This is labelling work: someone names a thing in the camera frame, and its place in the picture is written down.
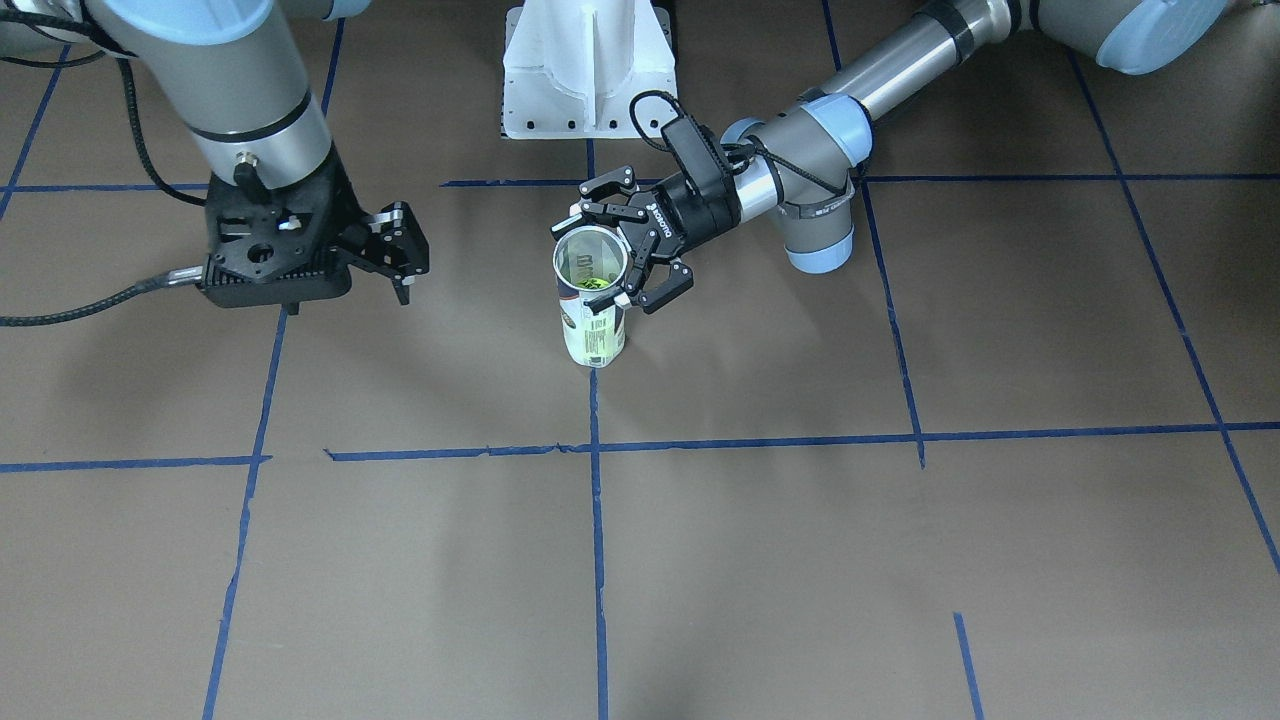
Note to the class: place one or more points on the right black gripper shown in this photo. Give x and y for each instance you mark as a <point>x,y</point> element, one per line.
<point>344,209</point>

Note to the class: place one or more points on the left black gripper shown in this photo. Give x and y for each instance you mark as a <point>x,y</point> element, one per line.
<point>668,216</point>

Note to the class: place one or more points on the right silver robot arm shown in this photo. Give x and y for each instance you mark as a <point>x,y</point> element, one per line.
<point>233,74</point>

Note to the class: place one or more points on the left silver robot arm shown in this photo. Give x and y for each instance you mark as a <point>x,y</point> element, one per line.
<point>803,167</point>

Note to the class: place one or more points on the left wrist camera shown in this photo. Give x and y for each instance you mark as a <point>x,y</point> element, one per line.
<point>707,171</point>

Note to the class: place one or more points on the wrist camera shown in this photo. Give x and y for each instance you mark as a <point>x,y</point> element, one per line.
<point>707,171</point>
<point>245,270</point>

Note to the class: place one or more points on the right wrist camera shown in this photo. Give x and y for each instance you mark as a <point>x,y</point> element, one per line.
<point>245,270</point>

